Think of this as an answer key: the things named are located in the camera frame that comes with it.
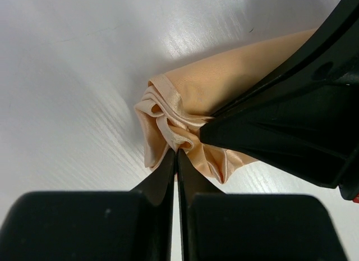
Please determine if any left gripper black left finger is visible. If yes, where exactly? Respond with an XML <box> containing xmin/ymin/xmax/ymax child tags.
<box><xmin>1</xmin><ymin>150</ymin><xmax>176</xmax><ymax>260</ymax></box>

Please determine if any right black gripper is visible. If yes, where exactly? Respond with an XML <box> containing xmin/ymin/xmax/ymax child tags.
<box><xmin>200</xmin><ymin>85</ymin><xmax>359</xmax><ymax>202</ymax></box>

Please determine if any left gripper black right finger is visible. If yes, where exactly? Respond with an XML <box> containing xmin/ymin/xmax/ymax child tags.
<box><xmin>176</xmin><ymin>150</ymin><xmax>347</xmax><ymax>260</ymax></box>

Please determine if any peach cloth napkin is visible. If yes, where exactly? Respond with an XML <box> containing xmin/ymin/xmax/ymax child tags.
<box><xmin>135</xmin><ymin>30</ymin><xmax>314</xmax><ymax>184</ymax></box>

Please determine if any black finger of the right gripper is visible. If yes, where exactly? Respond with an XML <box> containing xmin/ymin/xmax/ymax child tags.
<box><xmin>213</xmin><ymin>0</ymin><xmax>358</xmax><ymax>117</ymax></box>

